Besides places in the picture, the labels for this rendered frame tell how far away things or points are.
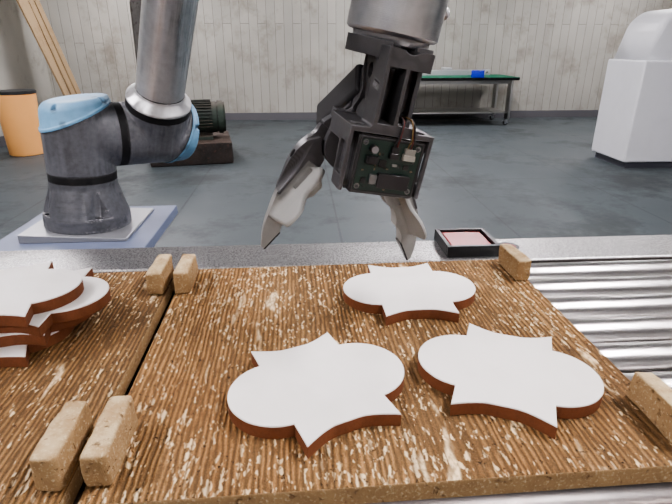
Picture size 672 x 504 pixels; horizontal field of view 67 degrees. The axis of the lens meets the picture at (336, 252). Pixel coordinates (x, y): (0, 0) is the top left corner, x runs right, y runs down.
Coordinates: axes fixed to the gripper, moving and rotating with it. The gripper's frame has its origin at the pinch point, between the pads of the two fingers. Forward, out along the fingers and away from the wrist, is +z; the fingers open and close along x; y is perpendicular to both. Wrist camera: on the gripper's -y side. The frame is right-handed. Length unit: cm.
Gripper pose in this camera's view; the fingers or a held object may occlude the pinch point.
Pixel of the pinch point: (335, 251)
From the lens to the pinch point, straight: 50.8
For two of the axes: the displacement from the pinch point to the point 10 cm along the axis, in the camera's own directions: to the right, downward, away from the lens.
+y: 2.5, 4.3, -8.7
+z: -2.0, 9.0, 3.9
